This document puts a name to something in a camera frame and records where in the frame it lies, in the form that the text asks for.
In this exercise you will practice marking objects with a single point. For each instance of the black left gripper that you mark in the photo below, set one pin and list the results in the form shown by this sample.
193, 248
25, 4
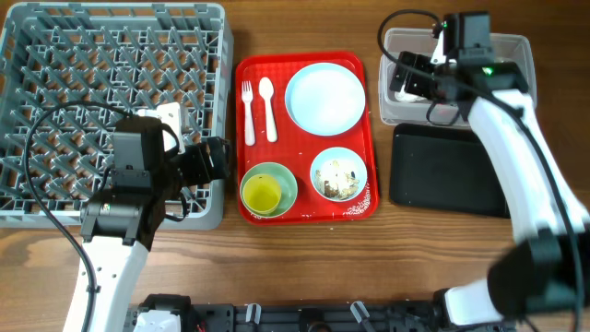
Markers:
202, 173

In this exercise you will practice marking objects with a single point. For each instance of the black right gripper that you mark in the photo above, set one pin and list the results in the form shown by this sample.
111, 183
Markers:
413, 84

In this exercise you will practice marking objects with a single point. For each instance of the white napkin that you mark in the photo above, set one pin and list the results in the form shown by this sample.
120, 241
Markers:
403, 96

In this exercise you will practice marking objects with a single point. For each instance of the yellow plastic cup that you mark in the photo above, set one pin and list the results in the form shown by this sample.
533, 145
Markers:
262, 194

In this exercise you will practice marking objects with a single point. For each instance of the light blue bowl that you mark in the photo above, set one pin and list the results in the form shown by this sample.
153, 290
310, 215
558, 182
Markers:
339, 153

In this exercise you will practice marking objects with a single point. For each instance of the food scraps and rice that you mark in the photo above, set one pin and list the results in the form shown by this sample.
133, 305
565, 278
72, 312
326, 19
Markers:
336, 179

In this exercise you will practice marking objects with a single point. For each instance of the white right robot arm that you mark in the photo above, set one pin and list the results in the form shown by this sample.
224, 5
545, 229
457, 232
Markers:
548, 269

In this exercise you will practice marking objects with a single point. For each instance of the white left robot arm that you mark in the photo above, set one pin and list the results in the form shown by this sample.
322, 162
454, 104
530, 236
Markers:
118, 224

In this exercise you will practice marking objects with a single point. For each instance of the black waste tray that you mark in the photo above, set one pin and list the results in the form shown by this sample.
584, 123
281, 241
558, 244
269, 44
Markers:
446, 169

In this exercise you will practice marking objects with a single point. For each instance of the grey dishwasher rack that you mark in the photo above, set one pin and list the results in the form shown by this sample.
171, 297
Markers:
69, 70

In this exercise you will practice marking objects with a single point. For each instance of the white plastic fork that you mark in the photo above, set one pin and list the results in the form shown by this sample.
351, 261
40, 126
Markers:
247, 98

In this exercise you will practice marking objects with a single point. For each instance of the light blue plate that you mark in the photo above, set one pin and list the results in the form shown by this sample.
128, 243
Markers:
325, 99

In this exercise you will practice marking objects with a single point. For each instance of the green bowl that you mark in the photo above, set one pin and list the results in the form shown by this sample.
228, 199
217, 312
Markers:
288, 184

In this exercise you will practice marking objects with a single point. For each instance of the white plastic spoon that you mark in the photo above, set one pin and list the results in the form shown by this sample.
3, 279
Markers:
266, 91

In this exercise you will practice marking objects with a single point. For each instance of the red serving tray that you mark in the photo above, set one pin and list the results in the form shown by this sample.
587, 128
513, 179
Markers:
295, 148

